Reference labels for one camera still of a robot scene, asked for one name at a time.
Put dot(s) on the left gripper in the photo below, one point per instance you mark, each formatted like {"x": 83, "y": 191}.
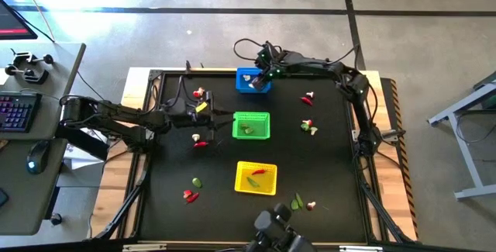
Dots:
{"x": 193, "y": 119}

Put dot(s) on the black computer monitor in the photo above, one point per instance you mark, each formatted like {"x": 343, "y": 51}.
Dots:
{"x": 11, "y": 23}

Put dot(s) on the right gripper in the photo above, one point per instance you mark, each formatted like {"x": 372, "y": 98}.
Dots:
{"x": 275, "y": 64}

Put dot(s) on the backlit black keyboard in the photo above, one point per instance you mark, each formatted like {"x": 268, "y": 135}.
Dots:
{"x": 19, "y": 112}

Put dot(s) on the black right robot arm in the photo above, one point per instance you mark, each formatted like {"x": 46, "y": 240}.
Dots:
{"x": 317, "y": 66}

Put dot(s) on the black desk clamp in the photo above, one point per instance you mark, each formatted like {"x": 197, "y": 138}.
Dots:
{"x": 29, "y": 75}
{"x": 27, "y": 58}

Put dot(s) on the yellow plastic basket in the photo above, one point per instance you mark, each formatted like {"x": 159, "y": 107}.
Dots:
{"x": 267, "y": 186}

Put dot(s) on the black rail hook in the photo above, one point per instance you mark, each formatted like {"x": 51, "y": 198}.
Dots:
{"x": 188, "y": 67}

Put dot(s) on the grey office desk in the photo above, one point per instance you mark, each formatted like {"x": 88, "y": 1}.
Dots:
{"x": 58, "y": 81}

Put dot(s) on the green plastic basket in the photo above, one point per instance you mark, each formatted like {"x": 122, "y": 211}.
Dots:
{"x": 261, "y": 126}

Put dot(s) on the yellow-black hazard strip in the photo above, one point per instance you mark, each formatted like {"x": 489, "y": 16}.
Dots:
{"x": 411, "y": 205}

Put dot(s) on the yellow tape tag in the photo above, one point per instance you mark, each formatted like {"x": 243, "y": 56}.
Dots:
{"x": 201, "y": 107}

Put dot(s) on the black diagonal strut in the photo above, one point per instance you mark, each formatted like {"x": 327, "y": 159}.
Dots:
{"x": 381, "y": 207}
{"x": 128, "y": 198}

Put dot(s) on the red toy chili pepper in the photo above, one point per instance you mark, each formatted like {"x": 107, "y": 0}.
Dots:
{"x": 200, "y": 144}
{"x": 258, "y": 172}
{"x": 192, "y": 198}
{"x": 306, "y": 101}

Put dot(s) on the black computer mouse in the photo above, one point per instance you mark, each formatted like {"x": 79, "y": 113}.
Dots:
{"x": 38, "y": 155}

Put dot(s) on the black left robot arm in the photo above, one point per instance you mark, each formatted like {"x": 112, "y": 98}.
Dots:
{"x": 116, "y": 114}

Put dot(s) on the black round knob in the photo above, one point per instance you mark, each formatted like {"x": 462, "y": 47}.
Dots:
{"x": 56, "y": 219}

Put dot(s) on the grey metal stand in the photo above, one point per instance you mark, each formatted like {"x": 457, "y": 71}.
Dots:
{"x": 465, "y": 155}

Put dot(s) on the blue plastic basket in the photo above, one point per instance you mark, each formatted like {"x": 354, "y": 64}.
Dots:
{"x": 242, "y": 88}

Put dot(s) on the silver metal bracket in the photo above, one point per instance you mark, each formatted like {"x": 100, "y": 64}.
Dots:
{"x": 360, "y": 249}
{"x": 143, "y": 248}

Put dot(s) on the black table mat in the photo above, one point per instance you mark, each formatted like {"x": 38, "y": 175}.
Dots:
{"x": 217, "y": 221}

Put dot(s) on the white paper sheet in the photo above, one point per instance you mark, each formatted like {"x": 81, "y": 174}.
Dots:
{"x": 83, "y": 161}

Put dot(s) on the green toy chili pepper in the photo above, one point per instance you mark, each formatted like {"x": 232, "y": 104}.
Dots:
{"x": 253, "y": 182}
{"x": 299, "y": 200}

